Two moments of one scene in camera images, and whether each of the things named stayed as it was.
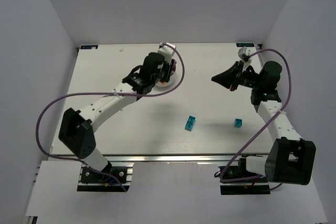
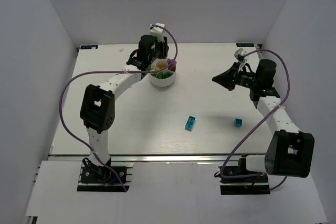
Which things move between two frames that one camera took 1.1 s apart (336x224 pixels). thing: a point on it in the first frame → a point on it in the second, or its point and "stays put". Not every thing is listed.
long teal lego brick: [190, 123] stays put
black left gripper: [169, 70] → [163, 51]
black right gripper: [238, 75] stays put
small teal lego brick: [238, 122] stays put
